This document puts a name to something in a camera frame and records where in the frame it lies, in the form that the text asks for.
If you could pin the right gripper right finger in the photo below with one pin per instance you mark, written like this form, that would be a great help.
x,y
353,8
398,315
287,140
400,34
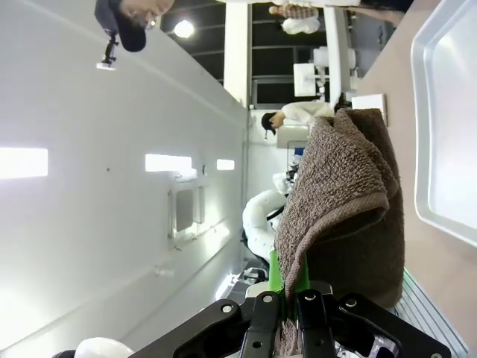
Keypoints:
x,y
346,324

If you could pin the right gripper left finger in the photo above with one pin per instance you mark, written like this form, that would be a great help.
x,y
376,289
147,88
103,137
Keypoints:
x,y
238,328

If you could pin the brown terry towel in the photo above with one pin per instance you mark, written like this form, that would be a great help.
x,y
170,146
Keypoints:
x,y
335,179

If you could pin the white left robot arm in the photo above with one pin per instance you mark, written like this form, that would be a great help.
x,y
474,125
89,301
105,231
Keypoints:
x,y
257,216

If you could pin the ceiling air conditioner unit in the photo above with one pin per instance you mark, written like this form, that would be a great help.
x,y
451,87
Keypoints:
x,y
186,212

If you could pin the white rounded object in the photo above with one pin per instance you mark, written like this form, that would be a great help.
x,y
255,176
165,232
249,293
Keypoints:
x,y
104,348

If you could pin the small rectangular ceiling light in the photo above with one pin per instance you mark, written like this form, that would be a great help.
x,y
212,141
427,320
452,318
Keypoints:
x,y
225,164

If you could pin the medium rectangular ceiling light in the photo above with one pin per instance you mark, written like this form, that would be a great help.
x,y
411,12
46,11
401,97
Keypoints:
x,y
167,162

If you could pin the background person in white coat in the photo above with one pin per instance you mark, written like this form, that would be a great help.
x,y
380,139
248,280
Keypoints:
x,y
302,112

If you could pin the white plastic tray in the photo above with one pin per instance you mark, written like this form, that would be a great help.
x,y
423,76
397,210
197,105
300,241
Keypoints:
x,y
447,112

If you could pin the white background machine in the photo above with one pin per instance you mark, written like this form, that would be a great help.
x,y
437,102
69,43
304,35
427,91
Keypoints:
x,y
303,80

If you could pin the large rectangular ceiling light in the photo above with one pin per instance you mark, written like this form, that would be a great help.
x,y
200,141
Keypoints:
x,y
22,163

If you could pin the white building pillar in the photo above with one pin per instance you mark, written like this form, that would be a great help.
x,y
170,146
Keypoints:
x,y
238,48

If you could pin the round ceiling lamp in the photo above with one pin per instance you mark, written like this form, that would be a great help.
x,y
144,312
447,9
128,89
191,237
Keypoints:
x,y
183,28

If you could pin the background person in checked top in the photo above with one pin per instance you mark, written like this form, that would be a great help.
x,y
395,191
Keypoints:
x,y
298,15

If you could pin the person in black cap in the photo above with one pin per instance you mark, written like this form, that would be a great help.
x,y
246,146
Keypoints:
x,y
126,26

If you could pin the aluminium frame rail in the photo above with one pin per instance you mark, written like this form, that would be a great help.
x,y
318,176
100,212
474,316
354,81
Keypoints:
x,y
428,313

